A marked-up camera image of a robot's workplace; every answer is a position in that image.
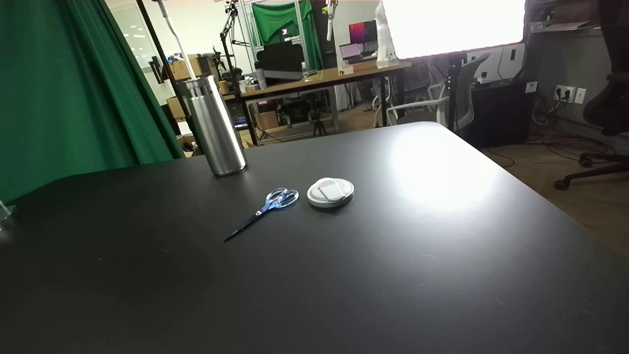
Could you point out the green screen curtain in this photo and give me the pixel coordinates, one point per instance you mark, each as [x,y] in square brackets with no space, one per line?
[70,98]

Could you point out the bright softbox light panel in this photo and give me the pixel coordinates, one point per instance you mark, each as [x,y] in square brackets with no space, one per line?
[422,29]

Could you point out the black office chair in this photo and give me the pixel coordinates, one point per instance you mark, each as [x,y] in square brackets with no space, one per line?
[609,109]

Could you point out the green cloth on stand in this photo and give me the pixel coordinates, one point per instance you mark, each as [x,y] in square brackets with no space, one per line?
[275,23]

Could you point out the stainless steel jar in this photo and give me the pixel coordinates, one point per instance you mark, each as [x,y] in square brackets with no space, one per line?
[212,127]

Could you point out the wooden background desk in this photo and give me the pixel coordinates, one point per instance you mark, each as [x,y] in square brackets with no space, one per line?
[324,80]

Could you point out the blue handled scissors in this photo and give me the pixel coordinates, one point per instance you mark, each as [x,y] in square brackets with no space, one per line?
[277,200]

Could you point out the small black tripod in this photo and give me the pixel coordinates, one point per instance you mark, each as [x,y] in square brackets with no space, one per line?
[318,127]

